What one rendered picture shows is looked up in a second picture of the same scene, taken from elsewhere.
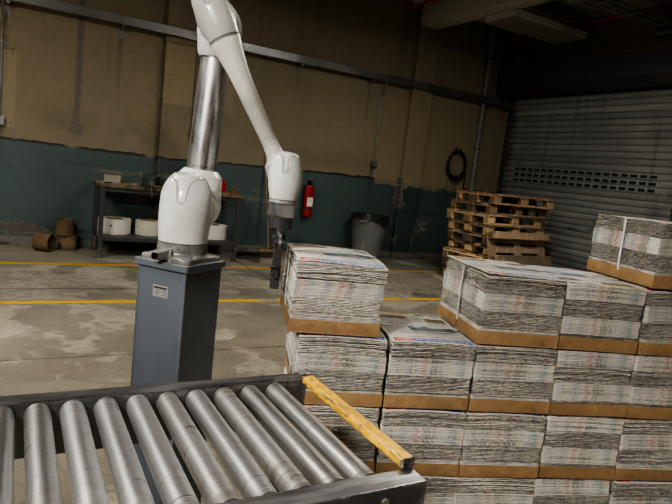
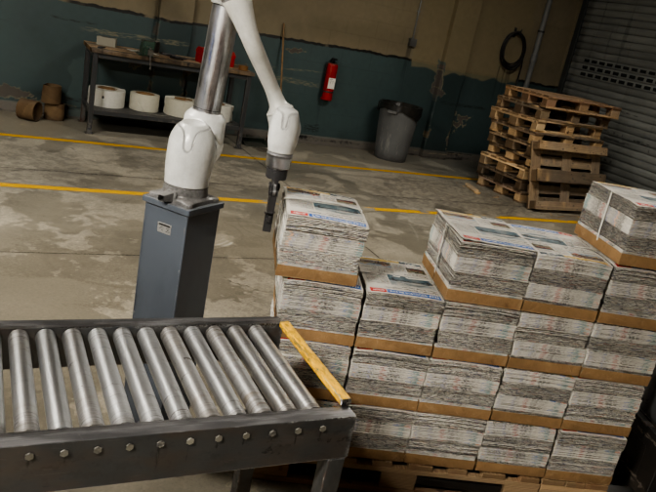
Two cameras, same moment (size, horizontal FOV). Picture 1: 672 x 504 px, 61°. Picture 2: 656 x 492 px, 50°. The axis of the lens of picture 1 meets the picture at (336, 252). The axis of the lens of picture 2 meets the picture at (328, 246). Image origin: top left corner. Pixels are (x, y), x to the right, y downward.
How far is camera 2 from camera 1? 0.67 m
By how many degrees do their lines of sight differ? 10
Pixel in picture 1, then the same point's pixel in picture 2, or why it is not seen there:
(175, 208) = (181, 156)
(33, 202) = (17, 62)
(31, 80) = not seen: outside the picture
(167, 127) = not seen: outside the picture
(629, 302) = (594, 275)
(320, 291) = (306, 242)
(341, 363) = (320, 306)
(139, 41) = not seen: outside the picture
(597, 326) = (560, 294)
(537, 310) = (505, 275)
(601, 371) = (559, 334)
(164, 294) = (167, 231)
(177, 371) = (176, 299)
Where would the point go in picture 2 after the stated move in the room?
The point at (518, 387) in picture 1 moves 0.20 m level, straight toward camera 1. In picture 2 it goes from (479, 341) to (468, 360)
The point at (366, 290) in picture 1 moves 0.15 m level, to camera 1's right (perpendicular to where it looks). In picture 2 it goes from (348, 245) to (390, 254)
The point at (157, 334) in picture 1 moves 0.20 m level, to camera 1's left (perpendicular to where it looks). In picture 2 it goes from (159, 265) to (104, 253)
